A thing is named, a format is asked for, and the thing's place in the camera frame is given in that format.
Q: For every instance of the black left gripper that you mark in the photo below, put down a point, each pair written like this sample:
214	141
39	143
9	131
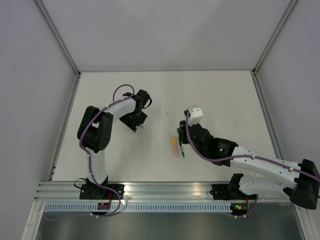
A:
125	120

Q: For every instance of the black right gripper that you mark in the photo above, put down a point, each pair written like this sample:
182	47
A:
181	130

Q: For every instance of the green fineliner pen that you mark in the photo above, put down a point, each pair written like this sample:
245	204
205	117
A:
181	147

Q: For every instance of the orange highlighter marker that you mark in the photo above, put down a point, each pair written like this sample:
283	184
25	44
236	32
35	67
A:
175	150

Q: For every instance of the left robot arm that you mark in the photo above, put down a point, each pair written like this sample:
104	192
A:
94	135

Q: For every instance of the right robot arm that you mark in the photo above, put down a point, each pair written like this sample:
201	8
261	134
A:
299	181

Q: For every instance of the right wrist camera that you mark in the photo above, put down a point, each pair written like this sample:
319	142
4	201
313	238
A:
195	115

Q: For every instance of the aluminium mounting rail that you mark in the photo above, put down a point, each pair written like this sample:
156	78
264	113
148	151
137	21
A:
68	191

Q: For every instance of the white slotted cable duct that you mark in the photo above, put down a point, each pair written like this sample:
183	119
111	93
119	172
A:
140	207

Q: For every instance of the left aluminium frame post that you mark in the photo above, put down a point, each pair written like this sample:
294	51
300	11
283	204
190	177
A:
56	35

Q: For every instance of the aluminium frame post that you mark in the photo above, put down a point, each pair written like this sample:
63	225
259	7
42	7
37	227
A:
275	34
56	35

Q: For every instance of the right aluminium frame post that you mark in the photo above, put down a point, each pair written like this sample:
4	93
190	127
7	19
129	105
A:
275	34

